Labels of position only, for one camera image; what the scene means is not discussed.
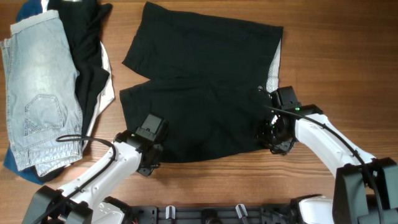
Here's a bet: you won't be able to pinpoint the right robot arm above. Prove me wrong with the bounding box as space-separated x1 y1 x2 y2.
256 86 397 223

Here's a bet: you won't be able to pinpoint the black garment in pile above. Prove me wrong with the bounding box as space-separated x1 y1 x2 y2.
47 0 113 135

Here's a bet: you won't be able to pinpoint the black cable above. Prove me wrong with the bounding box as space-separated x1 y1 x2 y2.
257 86 386 224
29 134 118 224

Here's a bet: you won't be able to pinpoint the white garment in pile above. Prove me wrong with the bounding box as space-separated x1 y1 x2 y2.
40 0 116 147

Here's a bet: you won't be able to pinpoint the light blue denim shorts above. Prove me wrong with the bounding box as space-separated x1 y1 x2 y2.
1 10 83 176

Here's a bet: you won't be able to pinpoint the right black cable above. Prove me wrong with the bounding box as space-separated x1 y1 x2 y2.
257 86 386 224

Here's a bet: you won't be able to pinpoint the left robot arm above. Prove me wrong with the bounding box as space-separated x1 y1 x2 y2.
23 114 168 223

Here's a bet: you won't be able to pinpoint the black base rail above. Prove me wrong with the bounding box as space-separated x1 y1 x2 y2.
132 204 300 224

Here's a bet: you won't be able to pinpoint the left black cable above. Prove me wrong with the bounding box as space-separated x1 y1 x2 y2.
29 134 118 224

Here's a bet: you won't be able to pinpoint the blue garment at bottom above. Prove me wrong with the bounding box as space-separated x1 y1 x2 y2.
2 0 46 186

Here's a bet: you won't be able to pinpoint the black shorts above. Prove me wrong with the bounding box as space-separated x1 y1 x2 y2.
119 2 284 162

